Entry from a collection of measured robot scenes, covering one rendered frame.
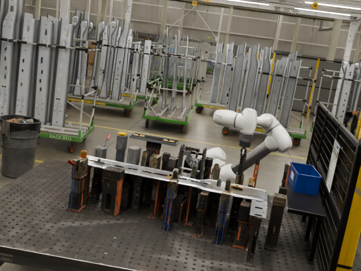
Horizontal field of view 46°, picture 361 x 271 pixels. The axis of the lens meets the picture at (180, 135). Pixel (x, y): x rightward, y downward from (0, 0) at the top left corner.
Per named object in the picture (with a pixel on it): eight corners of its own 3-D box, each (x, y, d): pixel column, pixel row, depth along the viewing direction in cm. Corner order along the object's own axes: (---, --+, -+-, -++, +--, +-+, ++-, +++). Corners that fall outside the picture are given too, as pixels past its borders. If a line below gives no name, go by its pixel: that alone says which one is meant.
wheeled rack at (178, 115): (186, 134, 905) (197, 51, 868) (140, 127, 911) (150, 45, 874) (192, 120, 1092) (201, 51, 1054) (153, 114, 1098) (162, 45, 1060)
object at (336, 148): (329, 195, 249) (340, 145, 243) (324, 184, 271) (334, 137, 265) (332, 195, 249) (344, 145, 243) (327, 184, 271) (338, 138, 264)
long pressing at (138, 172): (67, 163, 293) (67, 161, 293) (81, 155, 315) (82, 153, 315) (267, 203, 268) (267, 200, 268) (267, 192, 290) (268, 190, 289)
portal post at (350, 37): (332, 126, 1323) (355, 18, 1253) (325, 121, 1411) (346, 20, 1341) (343, 127, 1320) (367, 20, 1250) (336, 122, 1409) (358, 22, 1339)
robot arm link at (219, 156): (199, 157, 370) (219, 143, 366) (210, 174, 367) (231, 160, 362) (194, 157, 355) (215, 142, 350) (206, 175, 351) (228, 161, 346)
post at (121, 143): (110, 189, 336) (116, 135, 327) (114, 186, 343) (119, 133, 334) (119, 190, 335) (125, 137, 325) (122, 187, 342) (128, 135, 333)
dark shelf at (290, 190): (287, 212, 253) (288, 208, 252) (283, 172, 339) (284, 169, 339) (324, 220, 249) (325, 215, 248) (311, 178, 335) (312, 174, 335)
